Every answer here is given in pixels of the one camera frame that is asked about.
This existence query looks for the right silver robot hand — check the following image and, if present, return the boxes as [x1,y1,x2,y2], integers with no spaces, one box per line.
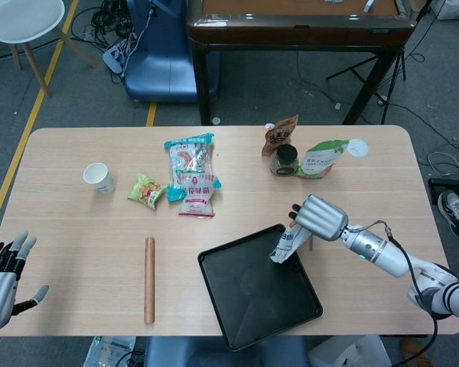
[288,193,349,242]

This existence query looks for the silver white snack packet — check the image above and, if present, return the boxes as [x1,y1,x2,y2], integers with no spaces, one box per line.
[269,223,313,265]

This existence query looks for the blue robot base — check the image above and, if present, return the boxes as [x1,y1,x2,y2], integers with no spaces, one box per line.
[122,0,220,103]

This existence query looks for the black square tray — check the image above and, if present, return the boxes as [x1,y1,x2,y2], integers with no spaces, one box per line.
[197,223,324,352]

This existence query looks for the red white snack bag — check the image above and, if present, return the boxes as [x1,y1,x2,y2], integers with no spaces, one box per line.
[177,172,220,219]

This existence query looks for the green snack packet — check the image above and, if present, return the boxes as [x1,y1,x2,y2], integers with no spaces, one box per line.
[127,172,168,210]

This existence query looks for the green white pouch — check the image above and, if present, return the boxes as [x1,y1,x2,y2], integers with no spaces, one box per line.
[295,138,351,180]

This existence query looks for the glass jar black lid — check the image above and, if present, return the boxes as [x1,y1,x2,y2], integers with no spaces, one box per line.
[269,144,299,177]

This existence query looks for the white round lid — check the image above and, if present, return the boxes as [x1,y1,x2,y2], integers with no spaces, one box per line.
[346,138,369,158]

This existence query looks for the brown spout pouch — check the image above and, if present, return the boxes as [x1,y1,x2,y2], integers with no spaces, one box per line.
[261,113,300,160]

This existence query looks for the clear plastic bag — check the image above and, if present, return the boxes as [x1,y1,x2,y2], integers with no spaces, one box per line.
[84,336,138,367]

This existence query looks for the black flat device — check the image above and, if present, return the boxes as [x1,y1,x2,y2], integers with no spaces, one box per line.
[428,171,459,209]

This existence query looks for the grey black sneaker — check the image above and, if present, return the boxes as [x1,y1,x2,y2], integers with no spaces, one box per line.
[437,190,459,242]

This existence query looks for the teal clear noodle bag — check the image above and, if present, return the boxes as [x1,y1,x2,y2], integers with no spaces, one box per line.
[164,132,223,203]

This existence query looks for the wooden rolling pin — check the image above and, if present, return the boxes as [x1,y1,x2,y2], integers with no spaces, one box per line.
[143,237,157,325]

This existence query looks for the white paper cup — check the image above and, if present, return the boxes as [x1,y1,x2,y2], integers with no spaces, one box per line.
[83,162,117,195]

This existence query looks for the black tripod stand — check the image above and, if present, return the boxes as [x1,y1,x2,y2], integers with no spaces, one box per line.
[326,37,407,108]

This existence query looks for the brown shoe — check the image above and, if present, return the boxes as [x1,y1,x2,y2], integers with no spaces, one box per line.
[400,338,433,367]

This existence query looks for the blue seat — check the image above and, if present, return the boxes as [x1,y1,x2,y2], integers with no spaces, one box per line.
[143,336,311,367]

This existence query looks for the dark wooden mahjong table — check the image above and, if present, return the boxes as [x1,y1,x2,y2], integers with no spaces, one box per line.
[186,0,416,126]

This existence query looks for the white power strip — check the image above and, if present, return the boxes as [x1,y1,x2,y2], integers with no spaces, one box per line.
[102,36,138,76]

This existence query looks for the white chair wooden legs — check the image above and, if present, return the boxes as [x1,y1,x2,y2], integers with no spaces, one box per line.
[0,0,99,99]

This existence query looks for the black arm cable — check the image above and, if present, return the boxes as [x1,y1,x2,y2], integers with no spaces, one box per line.
[366,219,440,367]

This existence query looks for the black cable bundle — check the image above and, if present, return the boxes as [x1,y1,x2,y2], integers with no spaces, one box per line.
[70,0,138,50]

